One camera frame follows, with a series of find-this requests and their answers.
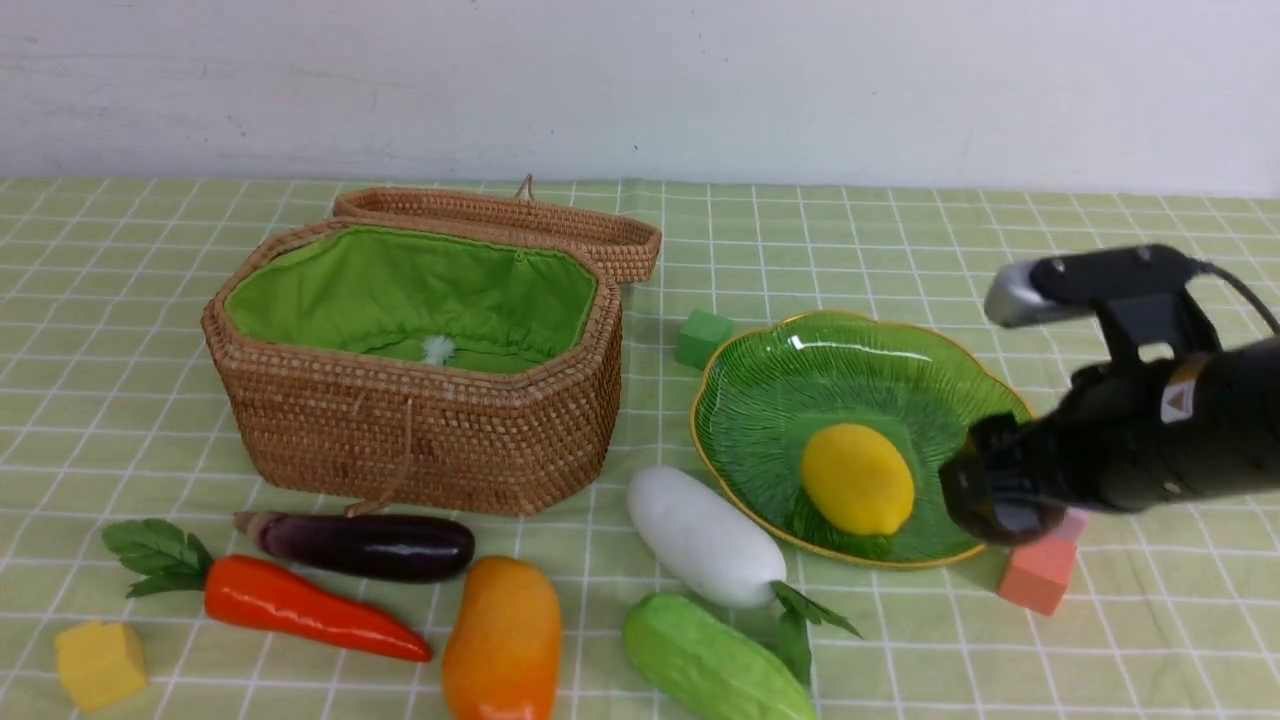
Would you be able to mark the salmon foam cube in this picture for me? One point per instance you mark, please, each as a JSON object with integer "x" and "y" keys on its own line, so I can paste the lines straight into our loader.
{"x": 1037, "y": 575}

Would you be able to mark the pink foam cube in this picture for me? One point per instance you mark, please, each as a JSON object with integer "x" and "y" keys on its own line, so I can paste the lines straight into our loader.
{"x": 1071, "y": 526}

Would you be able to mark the green toy cucumber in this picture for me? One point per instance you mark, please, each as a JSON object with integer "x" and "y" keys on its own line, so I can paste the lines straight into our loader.
{"x": 708, "y": 667}

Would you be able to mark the green foam cube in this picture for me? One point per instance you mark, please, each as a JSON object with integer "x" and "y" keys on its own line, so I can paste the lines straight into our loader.
{"x": 700, "y": 336}

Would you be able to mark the purple toy eggplant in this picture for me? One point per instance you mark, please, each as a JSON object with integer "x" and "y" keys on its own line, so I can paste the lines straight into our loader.
{"x": 399, "y": 548}

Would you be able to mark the yellow toy lemon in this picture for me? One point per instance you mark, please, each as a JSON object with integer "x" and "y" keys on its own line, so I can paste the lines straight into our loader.
{"x": 858, "y": 480}

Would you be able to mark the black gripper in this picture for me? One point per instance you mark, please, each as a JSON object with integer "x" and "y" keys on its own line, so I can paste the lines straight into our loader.
{"x": 1175, "y": 430}

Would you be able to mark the green glass leaf plate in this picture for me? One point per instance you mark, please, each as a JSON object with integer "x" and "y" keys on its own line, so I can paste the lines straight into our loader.
{"x": 765, "y": 393}

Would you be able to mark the woven wicker basket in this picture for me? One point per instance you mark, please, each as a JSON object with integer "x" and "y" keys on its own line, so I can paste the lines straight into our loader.
{"x": 386, "y": 363}

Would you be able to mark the orange toy carrot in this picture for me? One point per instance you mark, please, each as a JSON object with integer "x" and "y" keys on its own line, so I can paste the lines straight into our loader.
{"x": 241, "y": 590}

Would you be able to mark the white toy radish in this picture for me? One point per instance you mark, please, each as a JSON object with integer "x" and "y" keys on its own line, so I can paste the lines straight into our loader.
{"x": 724, "y": 557}

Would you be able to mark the woven wicker basket lid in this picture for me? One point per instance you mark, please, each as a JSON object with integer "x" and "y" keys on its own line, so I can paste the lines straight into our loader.
{"x": 623, "y": 248}

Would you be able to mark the yellow foam cube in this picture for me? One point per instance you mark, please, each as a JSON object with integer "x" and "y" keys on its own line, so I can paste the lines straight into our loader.
{"x": 100, "y": 664}

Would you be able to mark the orange toy mango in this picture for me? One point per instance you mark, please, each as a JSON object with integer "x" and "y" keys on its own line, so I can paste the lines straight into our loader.
{"x": 503, "y": 658}

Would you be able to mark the dark purple passion fruit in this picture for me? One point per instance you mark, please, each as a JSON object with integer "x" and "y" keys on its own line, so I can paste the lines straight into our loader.
{"x": 1011, "y": 523}

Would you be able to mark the green checkered tablecloth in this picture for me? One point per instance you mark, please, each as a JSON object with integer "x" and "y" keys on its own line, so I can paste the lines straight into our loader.
{"x": 111, "y": 410}

